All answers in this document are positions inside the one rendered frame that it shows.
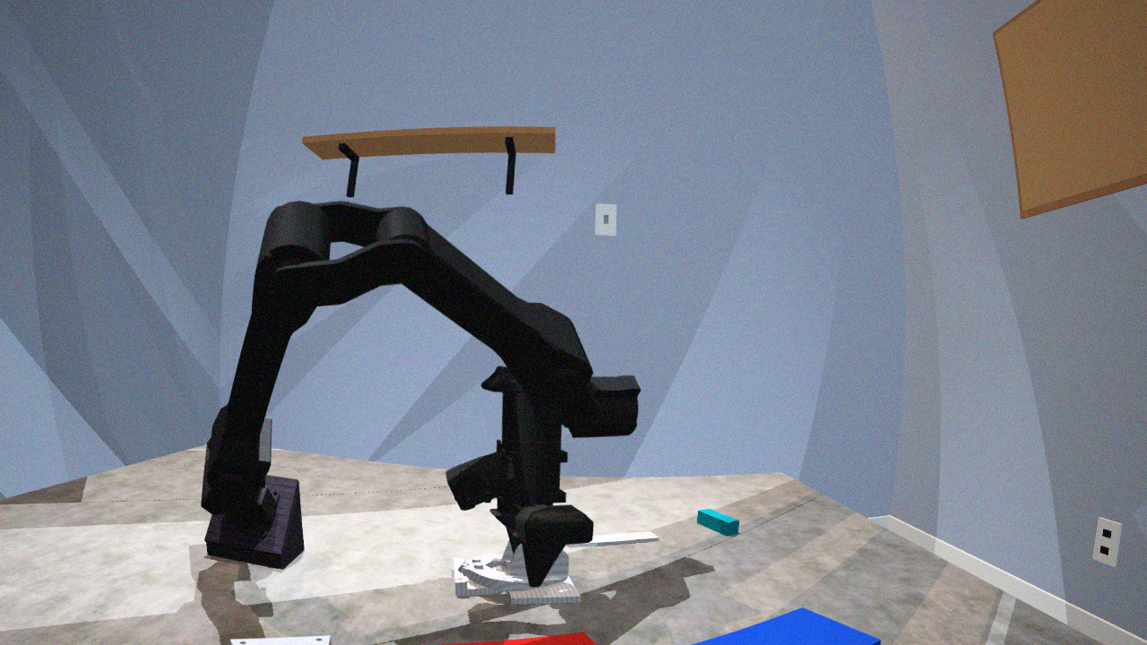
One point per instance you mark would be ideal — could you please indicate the white flat rectangular plate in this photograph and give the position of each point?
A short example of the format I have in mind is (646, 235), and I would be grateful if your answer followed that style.
(609, 540)

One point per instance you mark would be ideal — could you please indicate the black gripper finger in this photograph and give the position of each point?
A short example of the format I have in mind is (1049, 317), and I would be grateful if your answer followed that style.
(509, 522)
(538, 560)

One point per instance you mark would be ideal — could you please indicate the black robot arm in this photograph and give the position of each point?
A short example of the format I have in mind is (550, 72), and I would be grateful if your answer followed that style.
(547, 381)

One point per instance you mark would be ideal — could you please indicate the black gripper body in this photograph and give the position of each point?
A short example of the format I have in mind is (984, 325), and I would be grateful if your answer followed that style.
(538, 522)

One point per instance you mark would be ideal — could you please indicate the cyan rectangular bar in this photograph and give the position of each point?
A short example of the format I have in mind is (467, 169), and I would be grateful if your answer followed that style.
(721, 523)

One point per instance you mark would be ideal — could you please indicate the blue flat rectangular plate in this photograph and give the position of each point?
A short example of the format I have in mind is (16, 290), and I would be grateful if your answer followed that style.
(799, 627)

